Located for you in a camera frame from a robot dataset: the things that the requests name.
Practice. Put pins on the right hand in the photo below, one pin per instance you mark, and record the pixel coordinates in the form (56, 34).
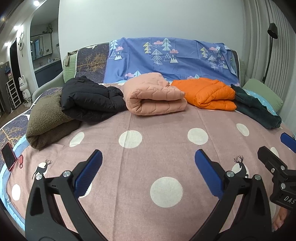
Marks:
(282, 214)

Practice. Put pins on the dark green garment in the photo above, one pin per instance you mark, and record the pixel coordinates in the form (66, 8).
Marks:
(253, 108)

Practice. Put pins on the dark tree print cover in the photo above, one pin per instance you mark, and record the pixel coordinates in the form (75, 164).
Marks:
(91, 62)

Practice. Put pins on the grey curtain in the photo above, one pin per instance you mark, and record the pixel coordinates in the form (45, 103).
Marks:
(281, 74)

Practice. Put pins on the red smartphone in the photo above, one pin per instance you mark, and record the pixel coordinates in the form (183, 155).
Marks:
(8, 156)

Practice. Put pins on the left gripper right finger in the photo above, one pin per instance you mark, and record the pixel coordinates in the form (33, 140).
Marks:
(242, 211)

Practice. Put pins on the brown fleece garment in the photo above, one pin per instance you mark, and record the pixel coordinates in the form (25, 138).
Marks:
(47, 123)

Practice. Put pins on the pink quilted jacket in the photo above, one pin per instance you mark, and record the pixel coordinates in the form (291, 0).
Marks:
(150, 94)

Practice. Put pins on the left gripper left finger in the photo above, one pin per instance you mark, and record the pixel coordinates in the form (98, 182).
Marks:
(54, 211)

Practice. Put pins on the black puffer jacket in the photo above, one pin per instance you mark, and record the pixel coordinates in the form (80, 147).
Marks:
(87, 101)

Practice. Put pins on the white cat figurine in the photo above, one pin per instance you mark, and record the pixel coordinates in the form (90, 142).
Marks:
(25, 91)

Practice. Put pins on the green pillow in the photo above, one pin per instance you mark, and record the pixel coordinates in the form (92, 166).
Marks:
(264, 91)

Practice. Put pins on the pink polka dot bedspread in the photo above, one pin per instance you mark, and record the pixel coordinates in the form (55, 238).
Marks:
(148, 187)

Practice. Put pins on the black floor lamp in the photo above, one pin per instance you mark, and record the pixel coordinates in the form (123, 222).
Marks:
(273, 35)

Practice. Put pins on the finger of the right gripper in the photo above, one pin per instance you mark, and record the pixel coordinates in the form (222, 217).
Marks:
(289, 141)

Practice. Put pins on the orange puffer jacket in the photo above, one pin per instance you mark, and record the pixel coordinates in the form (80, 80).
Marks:
(205, 93)

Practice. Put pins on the white ladder rack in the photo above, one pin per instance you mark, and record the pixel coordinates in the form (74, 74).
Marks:
(13, 94)

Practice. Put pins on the blue tree print sheet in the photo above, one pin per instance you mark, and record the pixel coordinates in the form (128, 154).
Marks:
(174, 58)

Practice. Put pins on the green headboard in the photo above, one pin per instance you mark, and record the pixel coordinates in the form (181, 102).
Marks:
(69, 65)

